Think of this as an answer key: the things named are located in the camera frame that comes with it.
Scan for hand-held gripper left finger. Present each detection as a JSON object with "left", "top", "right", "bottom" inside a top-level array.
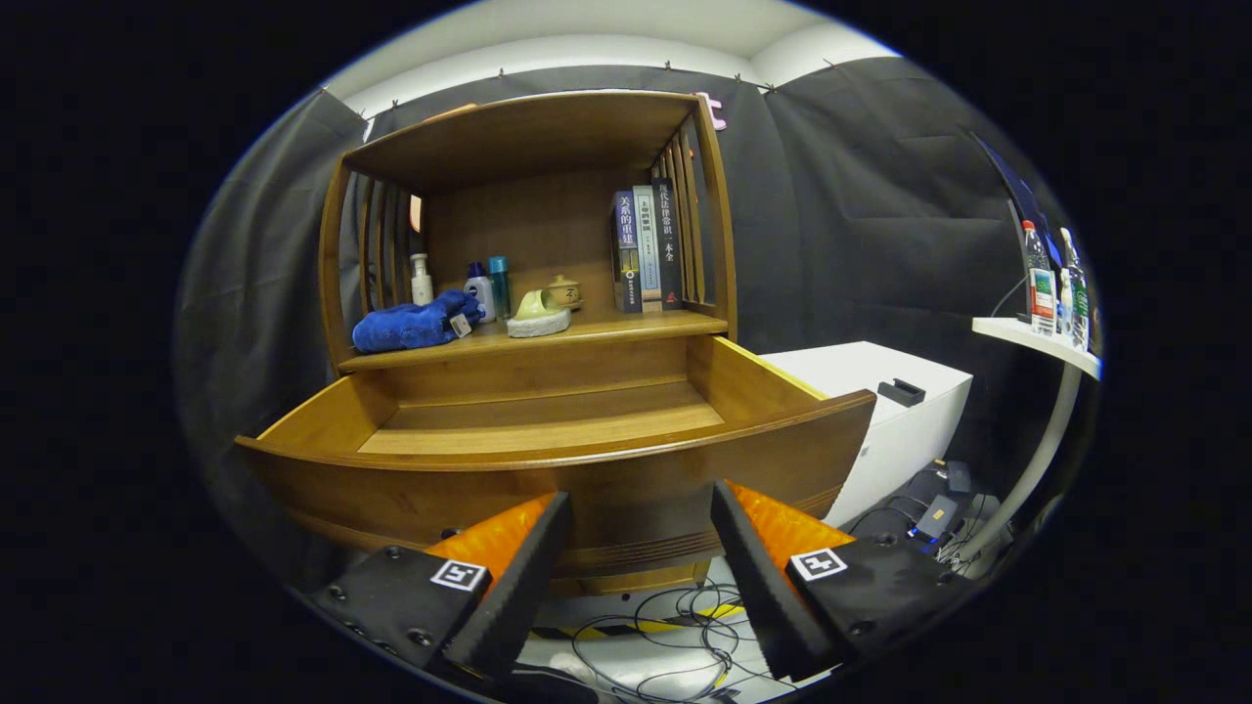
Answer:
[{"left": 311, "top": 491, "right": 573, "bottom": 685}]

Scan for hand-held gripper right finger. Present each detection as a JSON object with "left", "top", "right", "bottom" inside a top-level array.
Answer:
[{"left": 709, "top": 479, "right": 989, "bottom": 683}]

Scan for brown wooden drawer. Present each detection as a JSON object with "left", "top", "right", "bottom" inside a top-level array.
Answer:
[{"left": 235, "top": 335, "right": 878, "bottom": 580}]

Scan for pale green grey sponge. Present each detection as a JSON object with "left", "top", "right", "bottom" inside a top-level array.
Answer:
[{"left": 506, "top": 289, "right": 573, "bottom": 339}]

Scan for white storage cabinet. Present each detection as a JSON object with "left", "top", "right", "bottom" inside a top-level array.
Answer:
[{"left": 758, "top": 340, "right": 975, "bottom": 529}]

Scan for brown wooden countertop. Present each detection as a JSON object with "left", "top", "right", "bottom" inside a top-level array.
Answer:
[{"left": 337, "top": 308, "right": 730, "bottom": 374}]

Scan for brown wooden cabinet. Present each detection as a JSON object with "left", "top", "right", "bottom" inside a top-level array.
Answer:
[{"left": 318, "top": 90, "right": 739, "bottom": 597}]

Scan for black electronics box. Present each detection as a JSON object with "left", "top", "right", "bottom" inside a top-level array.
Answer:
[{"left": 905, "top": 460, "right": 974, "bottom": 544}]

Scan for blue folded towel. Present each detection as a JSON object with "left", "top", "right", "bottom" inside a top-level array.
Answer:
[{"left": 351, "top": 289, "right": 482, "bottom": 354}]

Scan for white bottle with blue cap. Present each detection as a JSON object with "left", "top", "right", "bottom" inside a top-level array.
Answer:
[{"left": 464, "top": 261, "right": 498, "bottom": 325}]

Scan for black spine book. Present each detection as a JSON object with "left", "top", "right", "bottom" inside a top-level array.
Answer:
[{"left": 651, "top": 179, "right": 684, "bottom": 311}]

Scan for pale grey spine book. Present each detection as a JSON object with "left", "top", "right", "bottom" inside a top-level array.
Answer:
[{"left": 632, "top": 185, "right": 663, "bottom": 312}]

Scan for white round side table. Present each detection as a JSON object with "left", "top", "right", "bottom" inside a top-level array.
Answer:
[{"left": 944, "top": 315, "right": 1103, "bottom": 573}]

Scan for green label water bottle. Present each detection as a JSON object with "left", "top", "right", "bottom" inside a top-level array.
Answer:
[{"left": 1059, "top": 228, "right": 1090, "bottom": 351}]

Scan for dark computer monitor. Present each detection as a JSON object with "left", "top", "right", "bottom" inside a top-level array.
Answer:
[{"left": 963, "top": 127, "right": 1062, "bottom": 270}]

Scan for floor cables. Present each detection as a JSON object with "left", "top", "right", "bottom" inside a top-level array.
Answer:
[{"left": 570, "top": 579, "right": 759, "bottom": 704}]

